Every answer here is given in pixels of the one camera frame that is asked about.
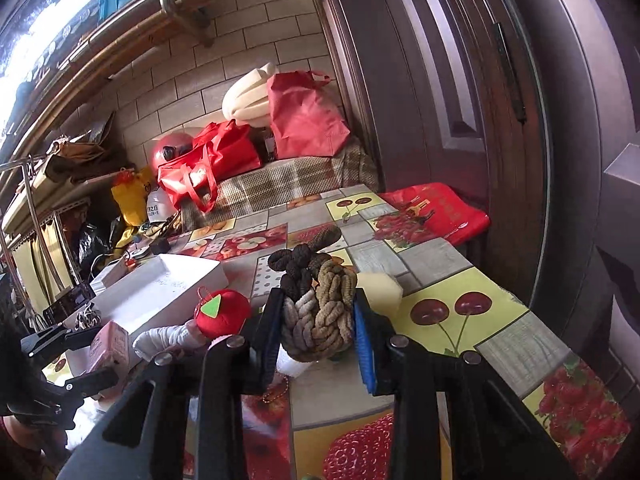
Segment red apple plush toy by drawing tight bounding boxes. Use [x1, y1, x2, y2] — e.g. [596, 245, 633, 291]
[194, 287, 253, 338]

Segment pink helmet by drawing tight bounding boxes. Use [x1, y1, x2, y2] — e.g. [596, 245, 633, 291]
[151, 132, 196, 171]

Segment cream foam roll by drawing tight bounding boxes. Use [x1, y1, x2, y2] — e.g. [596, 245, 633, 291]
[221, 62, 278, 128]

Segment fruit print tablecloth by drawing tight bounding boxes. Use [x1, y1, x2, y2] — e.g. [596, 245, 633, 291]
[40, 185, 633, 480]

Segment red non-woven bag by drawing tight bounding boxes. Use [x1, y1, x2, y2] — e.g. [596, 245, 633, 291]
[266, 70, 351, 160]

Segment metal shelf rack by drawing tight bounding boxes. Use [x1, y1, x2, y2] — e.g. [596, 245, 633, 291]
[0, 155, 146, 311]

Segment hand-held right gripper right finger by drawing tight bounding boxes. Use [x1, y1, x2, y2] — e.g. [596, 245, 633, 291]
[352, 292, 581, 480]

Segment yellow bag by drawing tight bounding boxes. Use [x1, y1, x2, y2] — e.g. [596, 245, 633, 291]
[111, 167, 156, 227]

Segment dark brown door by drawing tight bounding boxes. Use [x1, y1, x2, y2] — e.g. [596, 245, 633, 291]
[320, 0, 640, 361]

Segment bamboo poles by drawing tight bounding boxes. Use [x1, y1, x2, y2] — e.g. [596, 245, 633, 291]
[0, 0, 321, 161]

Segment yellow sponge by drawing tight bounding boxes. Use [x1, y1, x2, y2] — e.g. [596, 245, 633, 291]
[356, 272, 405, 317]

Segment window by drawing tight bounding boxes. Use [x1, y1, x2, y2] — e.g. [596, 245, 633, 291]
[0, 0, 118, 126]

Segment brown paper bags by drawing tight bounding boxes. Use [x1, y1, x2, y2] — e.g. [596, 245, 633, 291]
[42, 115, 133, 186]

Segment black plastic bag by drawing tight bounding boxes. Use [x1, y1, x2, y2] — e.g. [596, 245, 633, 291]
[75, 220, 113, 271]

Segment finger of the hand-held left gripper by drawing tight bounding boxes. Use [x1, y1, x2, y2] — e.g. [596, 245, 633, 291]
[20, 324, 103, 358]
[45, 367, 119, 403]

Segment person's left forearm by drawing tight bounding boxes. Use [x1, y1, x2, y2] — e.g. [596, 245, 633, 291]
[0, 415, 68, 468]

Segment brown beige knitted rope toy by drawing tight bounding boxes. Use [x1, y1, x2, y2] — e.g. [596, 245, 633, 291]
[267, 224, 358, 363]

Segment yellow curtain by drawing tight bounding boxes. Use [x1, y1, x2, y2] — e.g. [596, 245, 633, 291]
[10, 220, 76, 306]

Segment pink packet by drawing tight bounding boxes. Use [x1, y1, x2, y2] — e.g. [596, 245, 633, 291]
[87, 321, 132, 376]

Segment plaid sofa cover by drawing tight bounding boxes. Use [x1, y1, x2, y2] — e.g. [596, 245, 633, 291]
[180, 137, 381, 231]

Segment yellow cloth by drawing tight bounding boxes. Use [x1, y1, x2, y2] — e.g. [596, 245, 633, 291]
[107, 225, 151, 253]

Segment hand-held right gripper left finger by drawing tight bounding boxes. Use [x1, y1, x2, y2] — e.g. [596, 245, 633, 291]
[57, 287, 288, 480]

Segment red printed stool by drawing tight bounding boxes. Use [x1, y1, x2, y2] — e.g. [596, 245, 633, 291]
[377, 182, 491, 248]

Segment glossy red tote bag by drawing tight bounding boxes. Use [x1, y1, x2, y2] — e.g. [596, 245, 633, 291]
[157, 120, 263, 213]

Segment curved metal rail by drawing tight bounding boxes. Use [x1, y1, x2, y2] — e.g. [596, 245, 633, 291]
[0, 157, 66, 291]

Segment white rolled sock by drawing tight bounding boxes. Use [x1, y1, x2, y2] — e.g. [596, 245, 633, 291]
[132, 322, 201, 361]

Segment white cardboard box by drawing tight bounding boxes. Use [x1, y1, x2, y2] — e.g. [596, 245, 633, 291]
[90, 253, 230, 341]

